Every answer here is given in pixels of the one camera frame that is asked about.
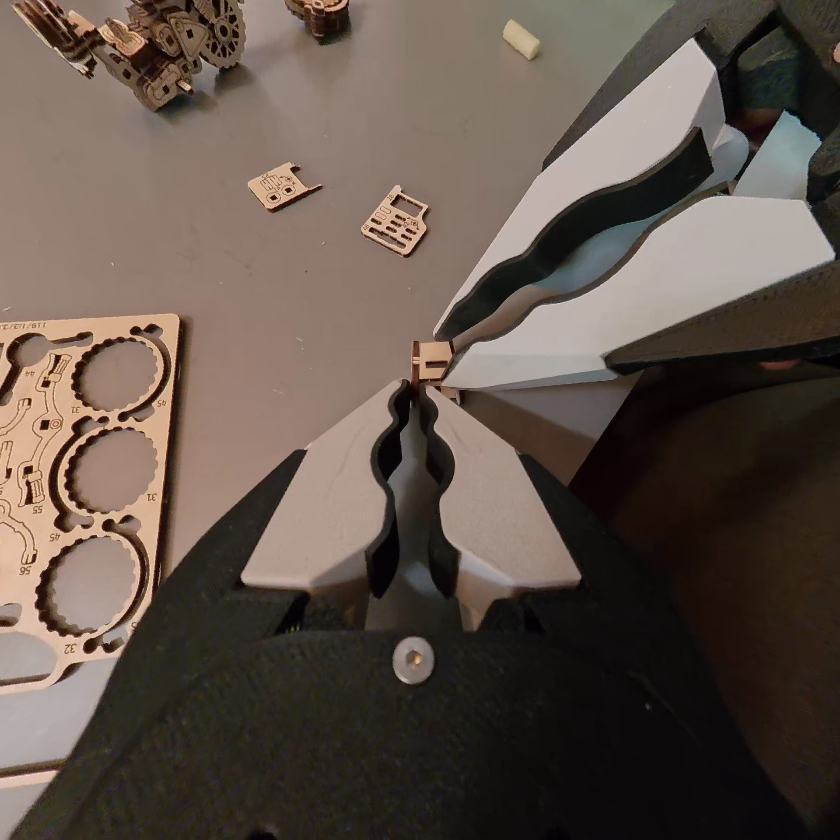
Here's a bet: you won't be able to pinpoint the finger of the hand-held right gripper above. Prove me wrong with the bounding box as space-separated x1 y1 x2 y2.
433 36 750 343
444 194 837 488

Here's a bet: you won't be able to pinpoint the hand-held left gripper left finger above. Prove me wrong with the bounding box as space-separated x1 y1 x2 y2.
239 378 413 632

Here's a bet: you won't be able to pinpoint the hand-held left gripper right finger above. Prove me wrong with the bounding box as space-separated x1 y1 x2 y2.
417 385 584 632

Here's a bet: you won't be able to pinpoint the small wooden puzzle piece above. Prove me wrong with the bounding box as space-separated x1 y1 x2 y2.
409 339 460 403

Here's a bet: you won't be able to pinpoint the grey desk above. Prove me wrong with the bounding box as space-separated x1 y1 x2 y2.
0 0 677 840

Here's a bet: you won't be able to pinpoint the pale wax stub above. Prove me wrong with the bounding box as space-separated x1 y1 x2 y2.
501 19 543 62

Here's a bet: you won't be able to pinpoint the person's brown clothing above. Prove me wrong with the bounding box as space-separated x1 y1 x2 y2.
567 367 840 840

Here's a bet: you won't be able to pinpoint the flat slotted wooden piece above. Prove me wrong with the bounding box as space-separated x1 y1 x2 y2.
360 185 431 259

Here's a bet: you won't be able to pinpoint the wooden puzzle sheet gear holes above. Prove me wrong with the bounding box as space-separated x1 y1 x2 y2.
0 314 182 698

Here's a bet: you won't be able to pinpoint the flat notched wooden piece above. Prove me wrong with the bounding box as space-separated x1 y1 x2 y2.
247 162 324 215

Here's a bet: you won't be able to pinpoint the small wooden gear assembly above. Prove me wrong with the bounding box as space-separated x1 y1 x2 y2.
284 0 353 45

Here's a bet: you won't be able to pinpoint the wooden puzzle sheet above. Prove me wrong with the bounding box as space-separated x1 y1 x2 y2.
0 763 61 790

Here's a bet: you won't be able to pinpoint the wooden model vehicle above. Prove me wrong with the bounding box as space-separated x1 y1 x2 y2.
12 0 248 112

